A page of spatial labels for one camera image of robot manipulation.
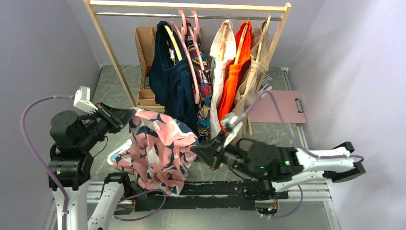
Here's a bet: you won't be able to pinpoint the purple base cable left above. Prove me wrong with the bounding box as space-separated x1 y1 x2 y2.
112 188 167 222

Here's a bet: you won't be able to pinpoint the yellow hanger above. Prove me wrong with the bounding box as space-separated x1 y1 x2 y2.
164 25 182 63

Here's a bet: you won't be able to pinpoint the pink patterned shorts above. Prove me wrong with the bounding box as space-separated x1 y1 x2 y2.
113 107 199 196

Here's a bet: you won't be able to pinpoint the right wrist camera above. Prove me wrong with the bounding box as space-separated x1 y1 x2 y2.
221 112 242 148

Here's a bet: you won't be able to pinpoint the wooden hanger in beige garment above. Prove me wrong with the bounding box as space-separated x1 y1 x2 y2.
247 12 273 96

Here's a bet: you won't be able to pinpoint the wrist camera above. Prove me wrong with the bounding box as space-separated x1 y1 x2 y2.
221 112 242 148
73 86 98 115

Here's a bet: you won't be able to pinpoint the wooden clothes rack frame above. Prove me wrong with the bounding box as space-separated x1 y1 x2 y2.
83 0 292 137

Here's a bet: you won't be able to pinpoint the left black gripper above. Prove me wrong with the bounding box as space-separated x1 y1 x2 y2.
78 99 137 149

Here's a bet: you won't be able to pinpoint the navy blue garment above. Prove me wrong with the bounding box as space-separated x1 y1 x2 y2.
149 21 198 135

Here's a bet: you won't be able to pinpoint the beige garment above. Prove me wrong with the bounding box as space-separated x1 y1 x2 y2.
223 20 270 116

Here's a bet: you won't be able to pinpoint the colourful patterned garment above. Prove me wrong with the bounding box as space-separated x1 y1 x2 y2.
185 20 212 143

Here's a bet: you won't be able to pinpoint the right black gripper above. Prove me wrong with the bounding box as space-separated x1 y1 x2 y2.
190 130 261 181

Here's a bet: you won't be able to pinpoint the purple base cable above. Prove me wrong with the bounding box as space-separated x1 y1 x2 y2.
112 188 167 222
260 184 306 220

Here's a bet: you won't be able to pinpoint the wooden hanger in orange shorts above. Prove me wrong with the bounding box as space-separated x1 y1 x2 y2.
234 20 248 65

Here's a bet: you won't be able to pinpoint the white garment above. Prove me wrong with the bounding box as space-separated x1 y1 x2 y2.
210 20 237 139

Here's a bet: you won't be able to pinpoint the wooden hanger in white garment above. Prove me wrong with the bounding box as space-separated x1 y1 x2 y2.
220 20 228 61

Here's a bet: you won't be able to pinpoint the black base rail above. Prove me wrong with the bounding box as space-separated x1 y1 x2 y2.
126 179 289 213

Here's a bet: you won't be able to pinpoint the orange shorts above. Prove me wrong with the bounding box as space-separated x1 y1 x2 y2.
217 21 252 120

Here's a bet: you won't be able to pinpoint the pink plastic hanger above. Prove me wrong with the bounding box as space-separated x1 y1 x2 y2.
190 9 205 72
170 10 200 104

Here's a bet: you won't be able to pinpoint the metal hanging rod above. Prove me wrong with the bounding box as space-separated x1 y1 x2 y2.
94 12 268 21

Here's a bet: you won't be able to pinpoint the pink clipboard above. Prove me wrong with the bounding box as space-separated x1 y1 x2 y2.
249 90 306 124

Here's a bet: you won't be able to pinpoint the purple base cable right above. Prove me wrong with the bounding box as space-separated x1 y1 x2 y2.
260 184 306 220

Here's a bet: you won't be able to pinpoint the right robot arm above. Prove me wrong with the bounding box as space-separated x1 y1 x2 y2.
191 133 366 199

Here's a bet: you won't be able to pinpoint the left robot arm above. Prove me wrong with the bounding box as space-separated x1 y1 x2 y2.
48 103 135 230

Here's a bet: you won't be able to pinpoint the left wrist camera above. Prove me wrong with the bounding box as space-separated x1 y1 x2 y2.
73 86 98 115

